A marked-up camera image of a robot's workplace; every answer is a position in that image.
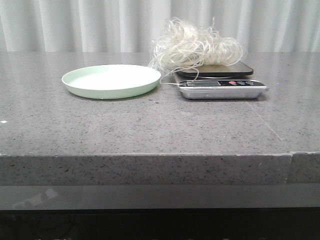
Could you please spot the white vermicelli noodle bundle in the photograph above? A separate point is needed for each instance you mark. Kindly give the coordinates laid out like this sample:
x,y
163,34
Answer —
x,y
183,45

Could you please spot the light green round plate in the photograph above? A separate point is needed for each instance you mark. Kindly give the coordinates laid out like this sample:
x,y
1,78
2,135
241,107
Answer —
x,y
112,81

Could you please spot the black silver kitchen scale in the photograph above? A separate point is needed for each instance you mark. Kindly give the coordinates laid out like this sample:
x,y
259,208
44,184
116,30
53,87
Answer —
x,y
218,82

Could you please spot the white pleated curtain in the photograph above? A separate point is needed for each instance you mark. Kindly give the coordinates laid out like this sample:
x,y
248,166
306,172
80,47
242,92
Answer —
x,y
132,25

